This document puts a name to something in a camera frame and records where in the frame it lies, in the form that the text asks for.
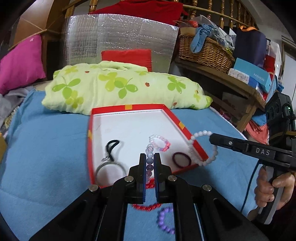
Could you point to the orange yellow box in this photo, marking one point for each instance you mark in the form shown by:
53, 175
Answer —
3, 146

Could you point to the red blanket on headboard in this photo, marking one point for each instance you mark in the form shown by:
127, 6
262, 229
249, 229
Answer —
161, 11

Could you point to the magenta pillow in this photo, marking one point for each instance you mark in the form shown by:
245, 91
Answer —
23, 65

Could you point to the blue fashion box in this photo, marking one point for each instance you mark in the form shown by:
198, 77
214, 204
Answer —
255, 72

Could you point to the red cushion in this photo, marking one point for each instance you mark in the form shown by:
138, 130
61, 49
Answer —
141, 57

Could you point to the red white jewelry tray box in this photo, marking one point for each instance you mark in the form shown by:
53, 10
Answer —
117, 135

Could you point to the blue bed blanket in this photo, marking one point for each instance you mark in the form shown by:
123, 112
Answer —
44, 168

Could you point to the green clover print pillow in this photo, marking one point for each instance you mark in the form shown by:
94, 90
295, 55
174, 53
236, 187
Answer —
80, 88

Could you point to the blue cloth in basket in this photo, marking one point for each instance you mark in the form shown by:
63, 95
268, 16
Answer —
202, 33

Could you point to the grey bed sheet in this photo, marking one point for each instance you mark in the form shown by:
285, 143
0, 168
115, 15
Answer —
11, 100

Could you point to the wicker basket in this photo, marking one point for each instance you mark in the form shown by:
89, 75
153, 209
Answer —
212, 54

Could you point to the wooden headboard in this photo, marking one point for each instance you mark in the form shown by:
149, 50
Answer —
45, 18

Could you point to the silver foil insulation sheet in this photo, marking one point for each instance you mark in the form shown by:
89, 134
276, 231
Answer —
84, 37

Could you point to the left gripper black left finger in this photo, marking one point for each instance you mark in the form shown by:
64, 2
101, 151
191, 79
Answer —
138, 186

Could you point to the right hand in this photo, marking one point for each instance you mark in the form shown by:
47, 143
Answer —
264, 192

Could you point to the wooden side shelf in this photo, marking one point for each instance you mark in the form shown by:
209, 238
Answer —
215, 83

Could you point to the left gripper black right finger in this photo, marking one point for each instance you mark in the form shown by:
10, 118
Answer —
161, 173

